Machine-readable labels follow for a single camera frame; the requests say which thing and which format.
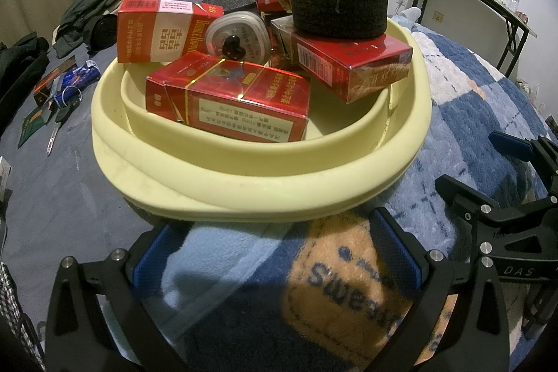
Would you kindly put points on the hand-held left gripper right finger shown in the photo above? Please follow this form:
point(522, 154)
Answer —
point(396, 250)

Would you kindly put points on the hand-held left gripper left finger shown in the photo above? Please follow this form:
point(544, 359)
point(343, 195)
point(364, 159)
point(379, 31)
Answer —
point(148, 263)

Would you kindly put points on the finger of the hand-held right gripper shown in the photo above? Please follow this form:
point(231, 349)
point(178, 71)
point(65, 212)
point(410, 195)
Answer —
point(466, 195)
point(510, 142)

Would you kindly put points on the pale yellow plastic basin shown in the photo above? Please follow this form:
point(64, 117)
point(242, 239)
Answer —
point(261, 180)

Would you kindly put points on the red carton with gold band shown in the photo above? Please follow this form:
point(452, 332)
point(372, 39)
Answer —
point(348, 67)

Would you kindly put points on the large red carton gold band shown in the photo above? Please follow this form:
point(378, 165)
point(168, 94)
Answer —
point(235, 97)

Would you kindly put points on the white and red carton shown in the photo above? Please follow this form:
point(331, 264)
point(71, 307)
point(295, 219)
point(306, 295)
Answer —
point(152, 32)

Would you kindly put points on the black foam disc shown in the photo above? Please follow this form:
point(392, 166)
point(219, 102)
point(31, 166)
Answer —
point(229, 0)

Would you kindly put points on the blue checkered plush blanket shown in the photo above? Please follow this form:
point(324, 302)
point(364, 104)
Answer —
point(457, 102)

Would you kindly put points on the grey bed sheet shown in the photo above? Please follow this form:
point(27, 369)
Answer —
point(43, 202)

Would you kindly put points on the checked cloth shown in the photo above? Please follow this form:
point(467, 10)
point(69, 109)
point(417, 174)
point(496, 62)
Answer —
point(17, 311)

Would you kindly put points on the clear bottles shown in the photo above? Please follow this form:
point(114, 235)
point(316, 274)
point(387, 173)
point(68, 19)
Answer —
point(516, 1)

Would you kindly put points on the green card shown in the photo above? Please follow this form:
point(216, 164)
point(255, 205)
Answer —
point(31, 128)

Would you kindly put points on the dark red small packet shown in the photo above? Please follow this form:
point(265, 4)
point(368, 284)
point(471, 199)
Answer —
point(54, 82)

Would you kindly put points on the black cloth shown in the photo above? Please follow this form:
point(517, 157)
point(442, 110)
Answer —
point(19, 71)

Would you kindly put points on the dark grey clothes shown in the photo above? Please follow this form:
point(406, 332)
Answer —
point(96, 10)

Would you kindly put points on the wall socket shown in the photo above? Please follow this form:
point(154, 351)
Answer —
point(438, 16)

